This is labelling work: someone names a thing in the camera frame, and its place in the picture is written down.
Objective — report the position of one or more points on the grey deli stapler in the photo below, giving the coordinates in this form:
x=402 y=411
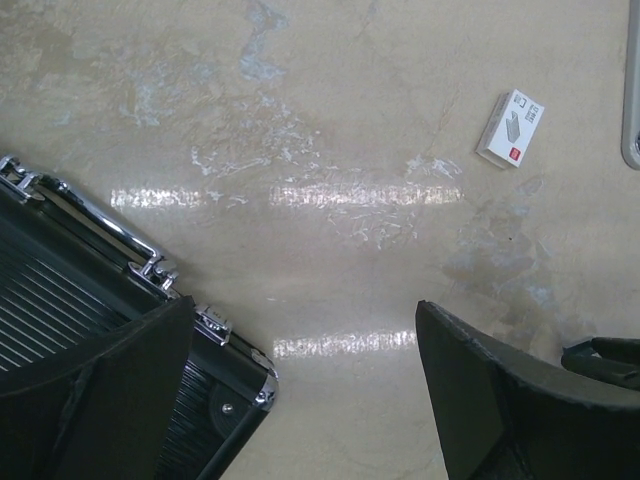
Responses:
x=630 y=121

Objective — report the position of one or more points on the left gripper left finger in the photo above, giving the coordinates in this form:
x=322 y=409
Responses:
x=99 y=410

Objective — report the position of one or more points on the white staple box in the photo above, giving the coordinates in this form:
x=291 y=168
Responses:
x=510 y=129

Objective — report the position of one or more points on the black carrying case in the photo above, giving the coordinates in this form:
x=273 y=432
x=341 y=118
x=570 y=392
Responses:
x=71 y=273

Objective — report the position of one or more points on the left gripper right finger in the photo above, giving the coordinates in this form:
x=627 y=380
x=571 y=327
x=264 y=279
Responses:
x=502 y=413

